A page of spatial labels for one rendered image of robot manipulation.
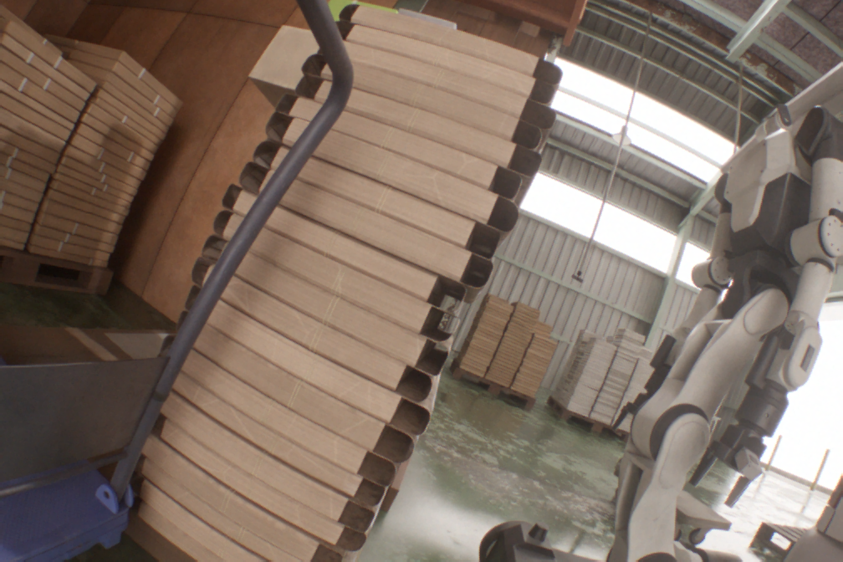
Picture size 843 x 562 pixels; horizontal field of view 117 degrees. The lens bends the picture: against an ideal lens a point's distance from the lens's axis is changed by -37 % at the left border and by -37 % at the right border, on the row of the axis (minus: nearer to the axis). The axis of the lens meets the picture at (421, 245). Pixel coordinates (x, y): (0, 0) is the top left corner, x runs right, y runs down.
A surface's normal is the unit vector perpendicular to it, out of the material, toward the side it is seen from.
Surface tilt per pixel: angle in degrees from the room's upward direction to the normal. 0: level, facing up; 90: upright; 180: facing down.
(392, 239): 90
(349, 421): 90
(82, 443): 99
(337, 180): 90
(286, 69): 91
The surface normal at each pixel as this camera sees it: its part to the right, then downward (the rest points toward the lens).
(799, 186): -0.20, -0.02
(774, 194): -0.78, -0.28
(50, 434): 0.84, 0.52
